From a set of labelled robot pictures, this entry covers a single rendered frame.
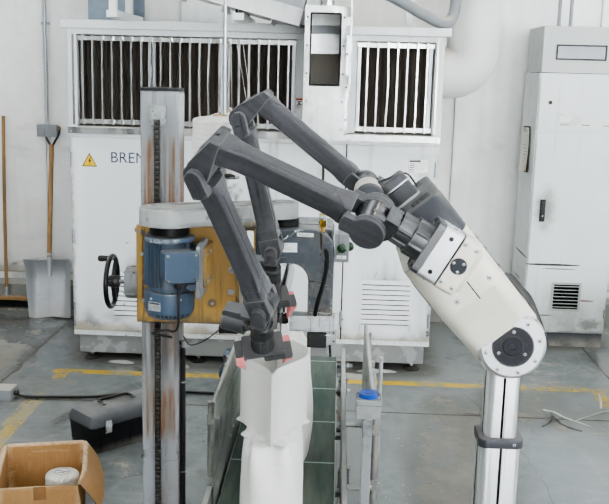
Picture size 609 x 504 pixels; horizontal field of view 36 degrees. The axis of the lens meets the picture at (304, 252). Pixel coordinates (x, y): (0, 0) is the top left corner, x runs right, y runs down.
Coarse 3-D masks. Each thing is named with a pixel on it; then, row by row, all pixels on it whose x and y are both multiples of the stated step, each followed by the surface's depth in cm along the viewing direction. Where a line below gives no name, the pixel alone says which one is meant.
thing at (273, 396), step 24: (264, 360) 282; (240, 384) 267; (264, 384) 253; (288, 384) 256; (240, 408) 267; (264, 408) 254; (288, 408) 258; (264, 432) 255; (288, 432) 259; (264, 456) 254; (288, 456) 254; (240, 480) 271; (264, 480) 254; (288, 480) 254
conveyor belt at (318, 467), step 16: (320, 368) 462; (320, 384) 439; (320, 400) 417; (320, 416) 398; (240, 432) 378; (320, 432) 380; (240, 448) 362; (320, 448) 364; (240, 464) 347; (304, 464) 348; (320, 464) 349; (304, 480) 335; (320, 480) 335; (224, 496) 321; (304, 496) 322; (320, 496) 322
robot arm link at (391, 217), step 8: (368, 200) 195; (376, 200) 194; (360, 208) 194; (368, 208) 192; (376, 208) 192; (384, 208) 194; (392, 208) 193; (376, 216) 191; (384, 216) 192; (392, 216) 191; (400, 216) 193; (384, 224) 191; (392, 224) 190; (392, 232) 191; (384, 240) 193
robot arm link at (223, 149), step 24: (216, 144) 192; (240, 144) 195; (192, 168) 197; (216, 168) 202; (240, 168) 195; (264, 168) 193; (288, 168) 194; (288, 192) 195; (312, 192) 193; (336, 192) 194; (360, 192) 198; (336, 216) 194; (360, 216) 191; (360, 240) 193
